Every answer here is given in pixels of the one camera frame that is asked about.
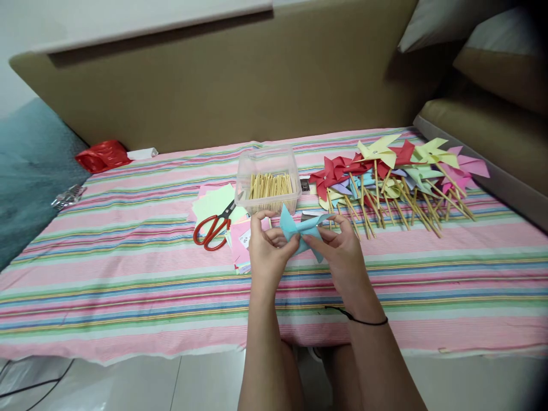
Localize person's right hand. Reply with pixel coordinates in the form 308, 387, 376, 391
318, 213, 374, 299

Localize person's left hand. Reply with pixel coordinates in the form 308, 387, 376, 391
248, 209, 297, 280

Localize person's right index finger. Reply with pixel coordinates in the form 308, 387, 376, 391
328, 213, 363, 243

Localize person's left index finger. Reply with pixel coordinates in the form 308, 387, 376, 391
249, 209, 280, 228

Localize person's left thumb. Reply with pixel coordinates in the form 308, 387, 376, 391
263, 229, 287, 250

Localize person's left fingers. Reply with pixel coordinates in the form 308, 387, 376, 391
273, 239, 297, 265

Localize person's right fingers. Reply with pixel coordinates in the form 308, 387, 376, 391
321, 244, 343, 271

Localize blue paper pinwheel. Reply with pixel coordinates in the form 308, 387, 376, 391
278, 203, 333, 264

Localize bundle of wooden sticks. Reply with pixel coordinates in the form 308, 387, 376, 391
247, 171, 295, 201

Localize clear plastic box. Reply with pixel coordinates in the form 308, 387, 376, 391
236, 144, 301, 217

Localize pile of coloured paper squares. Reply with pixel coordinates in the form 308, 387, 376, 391
191, 181, 276, 276

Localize heap of finished stick pinwheels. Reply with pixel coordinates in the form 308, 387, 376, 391
308, 133, 485, 241

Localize pink striped cloth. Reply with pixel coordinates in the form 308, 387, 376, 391
0, 126, 548, 365

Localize red plastic bag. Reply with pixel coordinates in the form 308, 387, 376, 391
75, 139, 131, 174

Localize clear crumpled plastic wrapper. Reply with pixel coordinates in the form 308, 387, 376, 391
51, 183, 87, 209

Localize white pillow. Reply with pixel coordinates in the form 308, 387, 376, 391
397, 0, 542, 57

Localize teal blanket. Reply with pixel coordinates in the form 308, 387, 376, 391
0, 97, 93, 272

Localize red handled scissors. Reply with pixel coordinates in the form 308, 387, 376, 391
193, 191, 245, 252

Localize black cable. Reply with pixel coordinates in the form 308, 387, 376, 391
0, 357, 76, 411

